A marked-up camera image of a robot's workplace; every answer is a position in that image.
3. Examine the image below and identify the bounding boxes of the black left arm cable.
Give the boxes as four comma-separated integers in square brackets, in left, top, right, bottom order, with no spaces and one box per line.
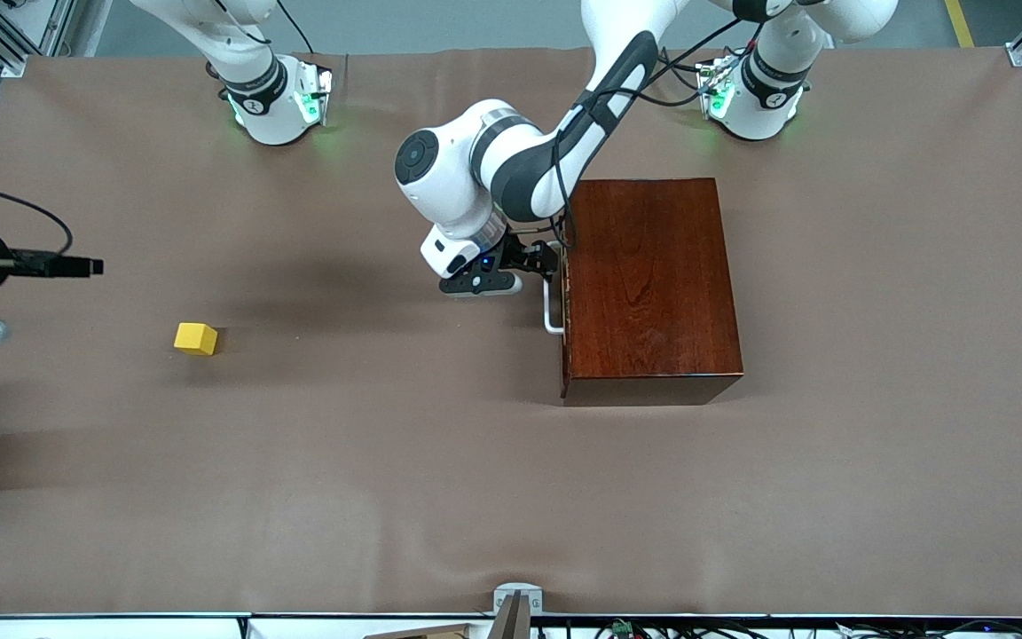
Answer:
[552,16,765,254]

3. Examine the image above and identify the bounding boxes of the yellow cube block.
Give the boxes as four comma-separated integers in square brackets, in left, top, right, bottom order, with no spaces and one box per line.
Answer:
[174,322,219,357]

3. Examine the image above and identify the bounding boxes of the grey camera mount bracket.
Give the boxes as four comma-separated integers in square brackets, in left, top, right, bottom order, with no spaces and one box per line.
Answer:
[493,583,544,639]

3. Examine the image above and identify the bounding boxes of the brown table cloth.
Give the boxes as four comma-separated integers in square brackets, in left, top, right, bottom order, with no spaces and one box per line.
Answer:
[0,46,1022,619]

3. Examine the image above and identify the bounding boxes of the dark brown wooden cabinet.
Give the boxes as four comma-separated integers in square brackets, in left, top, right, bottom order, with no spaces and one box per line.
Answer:
[562,177,744,407]

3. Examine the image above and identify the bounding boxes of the light wood drawer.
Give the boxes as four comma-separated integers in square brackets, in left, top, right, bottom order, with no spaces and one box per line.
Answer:
[543,244,572,398]

